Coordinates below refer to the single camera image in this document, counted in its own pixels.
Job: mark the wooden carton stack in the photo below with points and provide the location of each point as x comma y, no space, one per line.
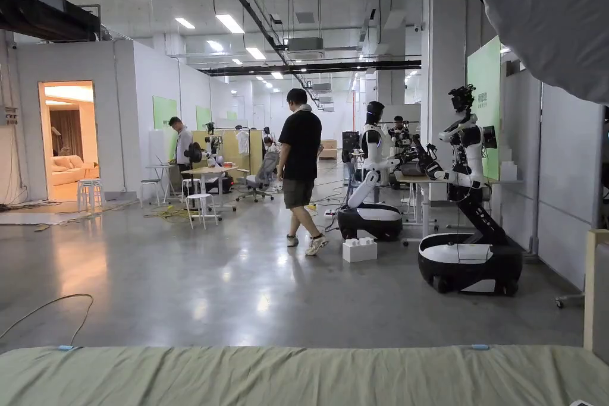
328,149

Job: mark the white plastic block box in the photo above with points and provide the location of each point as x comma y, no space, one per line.
359,252

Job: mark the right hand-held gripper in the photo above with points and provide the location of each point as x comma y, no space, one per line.
581,403

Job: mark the blue sheet clip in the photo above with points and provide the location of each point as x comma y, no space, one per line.
66,347
480,347

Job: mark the cream sofa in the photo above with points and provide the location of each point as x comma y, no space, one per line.
66,169

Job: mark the white humanoid robot, black base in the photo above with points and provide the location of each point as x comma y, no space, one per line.
468,258
370,216

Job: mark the stack of white stools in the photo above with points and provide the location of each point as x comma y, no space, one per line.
90,192

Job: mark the large grey rounded cover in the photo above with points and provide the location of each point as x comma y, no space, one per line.
552,11

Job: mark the pale wooden frame post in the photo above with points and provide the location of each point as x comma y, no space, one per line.
590,292

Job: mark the black standing fan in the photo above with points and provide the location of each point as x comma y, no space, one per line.
192,153

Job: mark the white desk with wooden top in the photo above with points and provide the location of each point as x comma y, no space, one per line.
418,179

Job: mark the bed with pale green sheet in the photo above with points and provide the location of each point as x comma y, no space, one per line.
285,377

